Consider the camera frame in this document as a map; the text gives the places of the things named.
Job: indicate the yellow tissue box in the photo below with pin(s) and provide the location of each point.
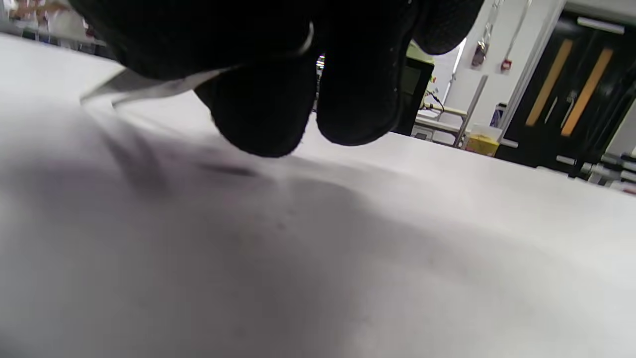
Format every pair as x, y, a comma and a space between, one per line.
482, 144

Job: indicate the person's right hand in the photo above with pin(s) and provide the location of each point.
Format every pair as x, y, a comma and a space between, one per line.
278, 44

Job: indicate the metal tweezers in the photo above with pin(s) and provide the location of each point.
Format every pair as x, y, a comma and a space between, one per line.
149, 89

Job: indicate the red fire alarm box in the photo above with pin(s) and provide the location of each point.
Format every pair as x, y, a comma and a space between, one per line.
506, 64

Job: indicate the black door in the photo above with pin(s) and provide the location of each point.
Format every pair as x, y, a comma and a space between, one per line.
571, 89

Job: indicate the grey wall box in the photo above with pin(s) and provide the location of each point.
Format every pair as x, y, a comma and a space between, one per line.
478, 54

